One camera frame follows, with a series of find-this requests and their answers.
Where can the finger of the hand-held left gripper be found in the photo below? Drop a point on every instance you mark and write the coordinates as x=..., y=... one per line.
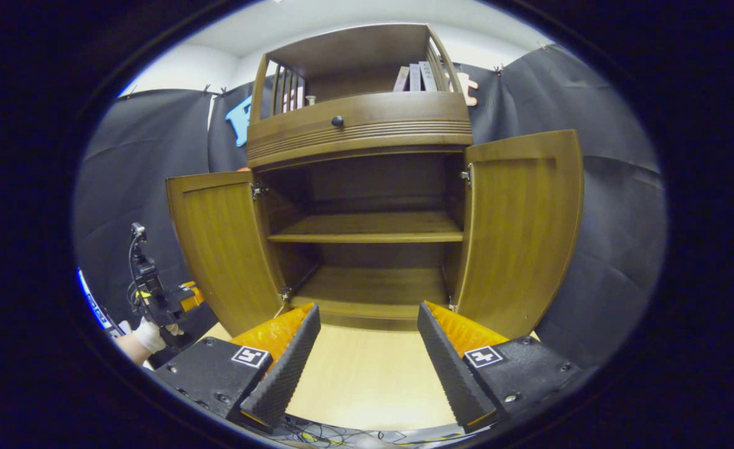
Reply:
x=192, y=301
x=188, y=285

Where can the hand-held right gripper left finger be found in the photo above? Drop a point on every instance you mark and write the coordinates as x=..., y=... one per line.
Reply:
x=285, y=374

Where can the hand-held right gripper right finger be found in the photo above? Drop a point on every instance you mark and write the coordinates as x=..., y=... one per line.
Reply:
x=451, y=374

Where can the wooden double-door shoe cabinet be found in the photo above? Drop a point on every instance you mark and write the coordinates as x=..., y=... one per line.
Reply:
x=366, y=134

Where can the wooden inner cabinet shelf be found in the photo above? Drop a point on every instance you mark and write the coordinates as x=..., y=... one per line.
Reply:
x=366, y=227

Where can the black backdrop cloth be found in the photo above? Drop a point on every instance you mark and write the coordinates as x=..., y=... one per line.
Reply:
x=610, y=249

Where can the pink box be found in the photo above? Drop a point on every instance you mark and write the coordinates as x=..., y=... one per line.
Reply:
x=289, y=100

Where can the black drawer knob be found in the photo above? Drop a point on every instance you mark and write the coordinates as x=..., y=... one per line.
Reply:
x=337, y=121

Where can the white shelf book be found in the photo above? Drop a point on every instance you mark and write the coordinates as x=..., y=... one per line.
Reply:
x=428, y=76

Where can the grey shelf book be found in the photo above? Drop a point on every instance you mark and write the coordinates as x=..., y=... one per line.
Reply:
x=415, y=77

